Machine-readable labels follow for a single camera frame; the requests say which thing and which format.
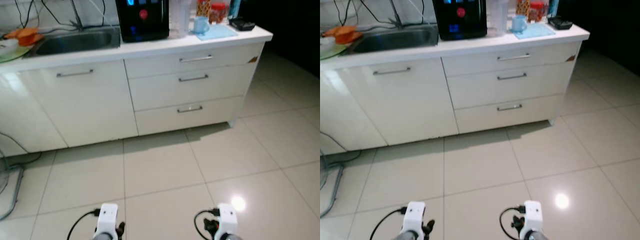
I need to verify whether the steel bar cabinet handle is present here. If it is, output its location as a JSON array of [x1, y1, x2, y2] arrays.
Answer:
[[56, 69, 94, 78], [372, 67, 412, 76]]

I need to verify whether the light green plate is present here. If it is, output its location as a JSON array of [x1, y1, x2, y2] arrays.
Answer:
[[0, 44, 32, 64], [320, 42, 347, 61]]

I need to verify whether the small black tray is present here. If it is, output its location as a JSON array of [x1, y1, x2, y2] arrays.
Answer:
[[228, 16, 256, 32], [547, 15, 574, 31]]

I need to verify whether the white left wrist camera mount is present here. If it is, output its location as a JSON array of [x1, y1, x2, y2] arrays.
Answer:
[[403, 201, 426, 235], [97, 203, 120, 235]]

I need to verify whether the black water dispenser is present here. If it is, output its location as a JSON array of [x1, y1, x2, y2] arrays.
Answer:
[[432, 0, 488, 41], [115, 0, 170, 43]]

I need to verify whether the stainless steel sink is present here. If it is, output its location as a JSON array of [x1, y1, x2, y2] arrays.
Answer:
[[345, 25, 440, 55], [34, 26, 122, 57]]

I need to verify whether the orange bowl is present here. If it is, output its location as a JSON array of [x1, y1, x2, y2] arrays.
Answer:
[[324, 25, 358, 39], [5, 27, 41, 42]]

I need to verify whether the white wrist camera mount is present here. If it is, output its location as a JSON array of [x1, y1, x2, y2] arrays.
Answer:
[[520, 200, 544, 235], [97, 203, 120, 235], [403, 201, 426, 235], [216, 203, 239, 236]]

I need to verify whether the clear plastic pitcher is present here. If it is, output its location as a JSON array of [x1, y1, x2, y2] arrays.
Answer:
[[487, 0, 512, 37], [169, 0, 193, 39]]

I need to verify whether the light blue cup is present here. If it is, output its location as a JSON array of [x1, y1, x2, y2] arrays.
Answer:
[[510, 15, 529, 34], [192, 16, 211, 36]]

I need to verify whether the light blue mat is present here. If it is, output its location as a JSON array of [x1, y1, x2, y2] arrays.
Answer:
[[196, 25, 239, 42], [514, 23, 557, 40]]

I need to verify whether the white kitchen cabinet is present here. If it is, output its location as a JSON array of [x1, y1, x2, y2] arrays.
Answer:
[[320, 41, 583, 153], [0, 42, 266, 157]]

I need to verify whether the jar with red lid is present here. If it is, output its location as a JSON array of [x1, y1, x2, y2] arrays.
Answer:
[[209, 2, 228, 24], [528, 1, 547, 23]]

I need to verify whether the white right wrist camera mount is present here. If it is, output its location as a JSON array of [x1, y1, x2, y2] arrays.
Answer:
[[520, 200, 544, 235], [216, 203, 239, 236]]

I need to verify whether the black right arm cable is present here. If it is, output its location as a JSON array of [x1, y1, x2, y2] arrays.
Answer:
[[194, 208, 221, 240], [499, 205, 526, 240]]

